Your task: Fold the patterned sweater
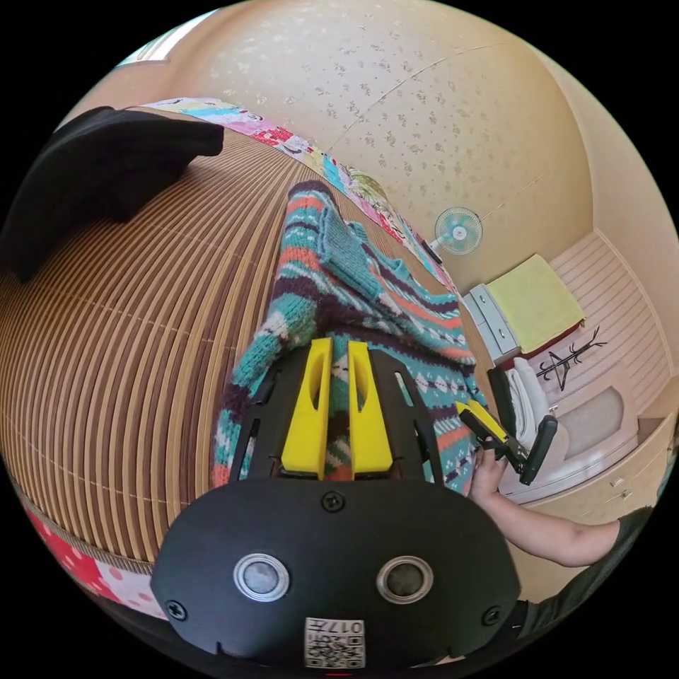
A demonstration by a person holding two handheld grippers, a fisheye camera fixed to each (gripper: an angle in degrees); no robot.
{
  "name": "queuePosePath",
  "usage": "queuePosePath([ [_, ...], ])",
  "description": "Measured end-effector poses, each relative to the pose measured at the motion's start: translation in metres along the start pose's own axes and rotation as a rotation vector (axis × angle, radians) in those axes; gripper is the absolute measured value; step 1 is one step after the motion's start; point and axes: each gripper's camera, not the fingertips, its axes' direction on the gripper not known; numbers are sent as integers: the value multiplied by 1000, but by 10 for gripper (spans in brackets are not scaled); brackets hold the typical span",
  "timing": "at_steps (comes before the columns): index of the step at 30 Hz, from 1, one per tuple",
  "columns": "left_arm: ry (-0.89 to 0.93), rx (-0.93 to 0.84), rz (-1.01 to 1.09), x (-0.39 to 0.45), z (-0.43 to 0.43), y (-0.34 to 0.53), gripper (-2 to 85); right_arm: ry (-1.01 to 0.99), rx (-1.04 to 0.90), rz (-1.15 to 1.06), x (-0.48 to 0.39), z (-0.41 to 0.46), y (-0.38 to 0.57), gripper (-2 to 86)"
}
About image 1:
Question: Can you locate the black coat rack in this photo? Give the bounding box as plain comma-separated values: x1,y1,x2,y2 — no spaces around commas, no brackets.
535,325,609,394

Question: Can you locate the grey drawer cabinet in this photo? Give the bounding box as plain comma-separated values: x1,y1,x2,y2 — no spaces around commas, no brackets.
463,254,588,366

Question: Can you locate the person's right forearm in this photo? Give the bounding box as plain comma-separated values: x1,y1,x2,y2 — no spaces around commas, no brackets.
473,489,622,569

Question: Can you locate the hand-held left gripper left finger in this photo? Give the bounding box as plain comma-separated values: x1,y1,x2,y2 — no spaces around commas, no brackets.
280,337,334,472

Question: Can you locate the person's right hand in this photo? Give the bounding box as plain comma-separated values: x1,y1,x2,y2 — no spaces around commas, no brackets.
470,448,506,501

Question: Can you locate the patterned knit sweater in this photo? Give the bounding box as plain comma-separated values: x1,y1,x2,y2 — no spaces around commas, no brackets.
211,180,492,498

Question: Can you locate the teal electric fan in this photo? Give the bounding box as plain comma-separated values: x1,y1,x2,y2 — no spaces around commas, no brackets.
426,206,485,262

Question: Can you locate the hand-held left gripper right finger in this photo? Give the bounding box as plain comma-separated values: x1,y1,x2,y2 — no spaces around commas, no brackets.
347,340,394,474

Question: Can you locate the person's body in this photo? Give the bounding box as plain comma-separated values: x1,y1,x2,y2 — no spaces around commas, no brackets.
432,411,679,671

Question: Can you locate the bed with woven mat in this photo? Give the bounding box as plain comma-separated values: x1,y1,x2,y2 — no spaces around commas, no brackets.
0,97,482,622

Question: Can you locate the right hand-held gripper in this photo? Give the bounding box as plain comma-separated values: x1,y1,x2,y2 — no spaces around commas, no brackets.
454,398,532,474

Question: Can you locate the black garment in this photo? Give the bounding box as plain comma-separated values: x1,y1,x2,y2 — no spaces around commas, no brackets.
0,105,226,285

